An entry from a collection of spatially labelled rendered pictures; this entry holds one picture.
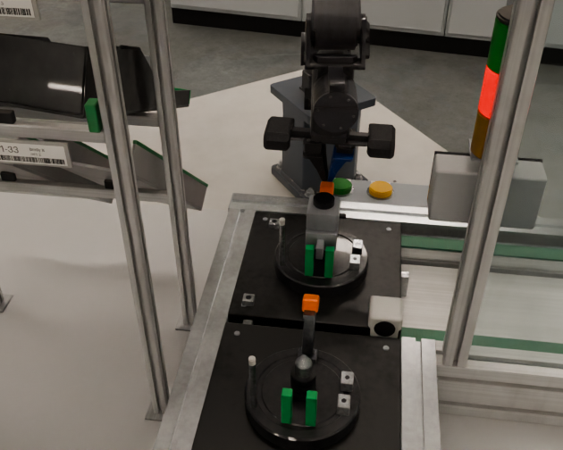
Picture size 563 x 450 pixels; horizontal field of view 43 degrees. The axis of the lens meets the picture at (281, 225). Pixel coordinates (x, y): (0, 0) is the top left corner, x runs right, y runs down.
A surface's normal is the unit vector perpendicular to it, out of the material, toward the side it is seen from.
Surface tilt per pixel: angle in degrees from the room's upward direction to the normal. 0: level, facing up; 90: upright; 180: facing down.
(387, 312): 0
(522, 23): 90
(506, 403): 90
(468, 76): 0
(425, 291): 0
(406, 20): 90
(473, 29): 90
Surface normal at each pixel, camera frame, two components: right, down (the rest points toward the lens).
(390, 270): 0.00, -0.79
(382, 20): -0.26, 0.60
